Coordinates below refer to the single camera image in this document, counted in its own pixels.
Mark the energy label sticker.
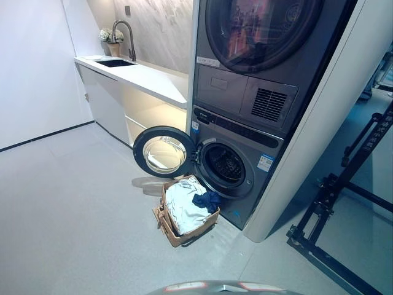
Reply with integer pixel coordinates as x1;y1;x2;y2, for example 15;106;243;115
257;155;274;170

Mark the grey front-load washing machine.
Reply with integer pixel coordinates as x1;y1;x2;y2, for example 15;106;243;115
189;104;285;230
185;0;393;243

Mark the woven brown laundry basket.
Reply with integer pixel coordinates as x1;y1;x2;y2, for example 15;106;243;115
152;174;220;248

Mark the grey tumble dryer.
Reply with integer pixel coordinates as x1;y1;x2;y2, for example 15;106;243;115
192;0;359;135

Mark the black metal frame stand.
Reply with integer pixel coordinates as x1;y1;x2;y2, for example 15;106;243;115
286;100;393;295

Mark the grey robot torso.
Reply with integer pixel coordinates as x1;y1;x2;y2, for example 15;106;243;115
150;280;292;295

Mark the black undermount sink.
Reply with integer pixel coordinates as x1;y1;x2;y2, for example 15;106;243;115
93;58;138;68

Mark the white counter with cabinet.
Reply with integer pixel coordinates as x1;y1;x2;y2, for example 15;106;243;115
74;55;188;150

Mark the white flower bunch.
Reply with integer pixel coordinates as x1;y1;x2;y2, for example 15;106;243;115
98;28;124;44

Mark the white crumpled garment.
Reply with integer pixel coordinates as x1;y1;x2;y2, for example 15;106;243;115
165;180;216;236

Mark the curved metal kitchen faucet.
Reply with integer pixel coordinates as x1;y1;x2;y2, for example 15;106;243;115
111;20;137;61

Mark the dark blue garment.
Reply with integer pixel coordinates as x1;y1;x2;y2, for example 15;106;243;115
192;192;222;213

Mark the round washer door with glass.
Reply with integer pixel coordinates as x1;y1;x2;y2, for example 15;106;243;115
133;125;196;180

